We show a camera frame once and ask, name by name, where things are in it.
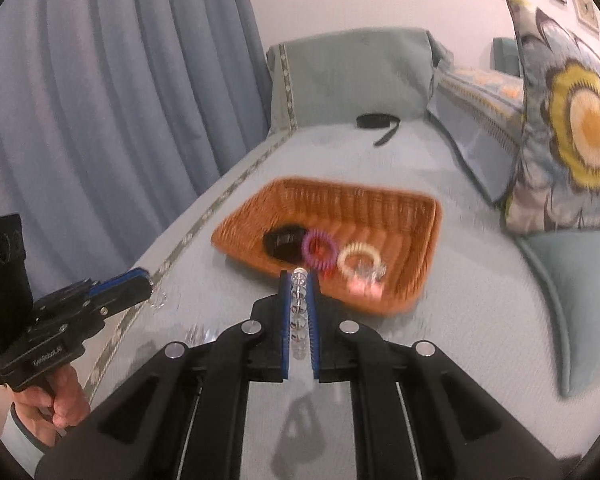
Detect small silver earrings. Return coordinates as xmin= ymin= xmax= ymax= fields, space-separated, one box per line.
xmin=147 ymin=289 xmax=168 ymax=310

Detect clear crystal bead bracelet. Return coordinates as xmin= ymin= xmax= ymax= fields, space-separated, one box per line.
xmin=289 ymin=268 xmax=311 ymax=361

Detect purple spiral hair tie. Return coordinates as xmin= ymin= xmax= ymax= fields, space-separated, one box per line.
xmin=300 ymin=227 xmax=342 ymax=273

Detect cream spiral hair tie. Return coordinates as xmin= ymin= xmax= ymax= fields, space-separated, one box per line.
xmin=336 ymin=240 xmax=383 ymax=281

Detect person's left hand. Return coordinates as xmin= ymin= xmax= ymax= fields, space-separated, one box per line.
xmin=12 ymin=364 xmax=91 ymax=446

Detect blue curtain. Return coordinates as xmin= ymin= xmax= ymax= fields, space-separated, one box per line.
xmin=0 ymin=0 xmax=271 ymax=296

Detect plain teal cushion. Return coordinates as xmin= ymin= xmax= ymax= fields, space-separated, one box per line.
xmin=516 ymin=231 xmax=600 ymax=398

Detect large floral cushion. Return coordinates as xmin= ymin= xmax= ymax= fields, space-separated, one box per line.
xmin=504 ymin=0 xmax=600 ymax=234

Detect teal covered headboard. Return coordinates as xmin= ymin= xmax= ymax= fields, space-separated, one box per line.
xmin=266 ymin=27 xmax=454 ymax=133

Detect striped blue pillow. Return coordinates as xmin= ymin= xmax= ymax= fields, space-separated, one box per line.
xmin=427 ymin=65 xmax=524 ymax=204

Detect butterfly small framed picture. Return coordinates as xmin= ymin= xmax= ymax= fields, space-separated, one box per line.
xmin=573 ymin=0 xmax=600 ymax=35

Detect black strap on bed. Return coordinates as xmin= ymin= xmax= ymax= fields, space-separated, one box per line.
xmin=355 ymin=112 xmax=402 ymax=148

